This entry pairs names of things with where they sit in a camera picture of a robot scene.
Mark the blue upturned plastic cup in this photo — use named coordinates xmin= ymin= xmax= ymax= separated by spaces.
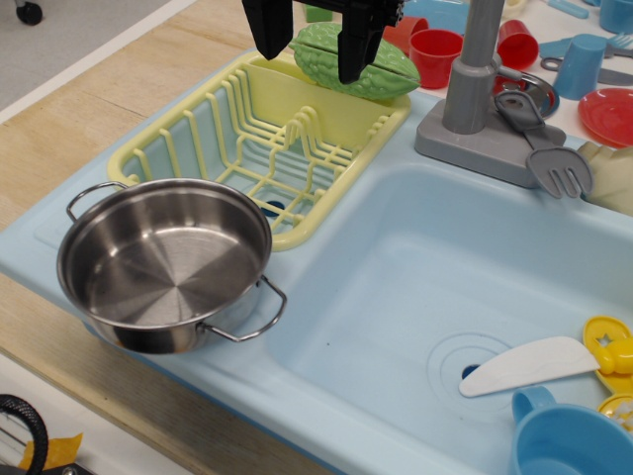
xmin=554 ymin=34 xmax=607 ymax=100

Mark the metal lid with knob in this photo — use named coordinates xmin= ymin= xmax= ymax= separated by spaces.
xmin=493 ymin=73 xmax=560 ymax=119

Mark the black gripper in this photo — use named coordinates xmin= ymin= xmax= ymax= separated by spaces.
xmin=242 ymin=0 xmax=405 ymax=84

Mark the red plastic cup front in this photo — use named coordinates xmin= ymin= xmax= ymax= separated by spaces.
xmin=408 ymin=29 xmax=464 ymax=89

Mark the red plastic cup lying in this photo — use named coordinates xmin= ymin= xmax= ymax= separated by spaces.
xmin=383 ymin=16 xmax=429 ymax=55

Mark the light blue toy sink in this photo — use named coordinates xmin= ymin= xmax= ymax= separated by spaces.
xmin=0 ymin=47 xmax=633 ymax=475

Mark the yellow plastic toy utensil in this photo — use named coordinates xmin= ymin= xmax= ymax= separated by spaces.
xmin=583 ymin=316 xmax=632 ymax=434

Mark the black cable loop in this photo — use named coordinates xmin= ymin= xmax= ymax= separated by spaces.
xmin=0 ymin=394 xmax=49 ymax=475

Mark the blue plastic plate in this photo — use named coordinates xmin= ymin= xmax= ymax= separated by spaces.
xmin=404 ymin=0 xmax=470 ymax=35

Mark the green plastic block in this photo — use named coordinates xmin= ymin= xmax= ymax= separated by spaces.
xmin=303 ymin=4 xmax=333 ymax=24

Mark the cream plastic toy piece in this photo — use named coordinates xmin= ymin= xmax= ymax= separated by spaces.
xmin=579 ymin=142 xmax=633 ymax=216

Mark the yellow tape piece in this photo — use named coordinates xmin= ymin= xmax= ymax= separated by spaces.
xmin=18 ymin=432 xmax=83 ymax=471

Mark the grey toy faucet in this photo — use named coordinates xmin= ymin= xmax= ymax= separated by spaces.
xmin=414 ymin=0 xmax=538 ymax=188

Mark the blue plastic mug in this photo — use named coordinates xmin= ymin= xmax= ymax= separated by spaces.
xmin=507 ymin=386 xmax=632 ymax=474

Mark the red plastic cup right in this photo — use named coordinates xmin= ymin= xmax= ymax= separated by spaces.
xmin=497 ymin=20 xmax=539 ymax=70

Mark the white plastic toy knife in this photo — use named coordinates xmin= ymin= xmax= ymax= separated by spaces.
xmin=459 ymin=336 xmax=600 ymax=398

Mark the stainless steel pot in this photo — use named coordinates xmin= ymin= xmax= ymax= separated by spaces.
xmin=56 ymin=178 xmax=272 ymax=354

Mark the yellow plastic dish rack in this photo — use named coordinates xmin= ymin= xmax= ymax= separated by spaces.
xmin=106 ymin=52 xmax=411 ymax=251

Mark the black caster wheel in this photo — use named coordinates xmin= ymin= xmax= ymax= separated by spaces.
xmin=15 ymin=0 xmax=44 ymax=26

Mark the red plastic plate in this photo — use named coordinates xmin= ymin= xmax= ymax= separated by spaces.
xmin=578 ymin=88 xmax=632 ymax=148

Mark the grey plastic toy fork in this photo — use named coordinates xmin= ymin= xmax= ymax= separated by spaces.
xmin=495 ymin=91 xmax=594 ymax=199

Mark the green bumpy toy squash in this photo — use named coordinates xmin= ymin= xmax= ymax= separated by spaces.
xmin=289 ymin=22 xmax=420 ymax=100

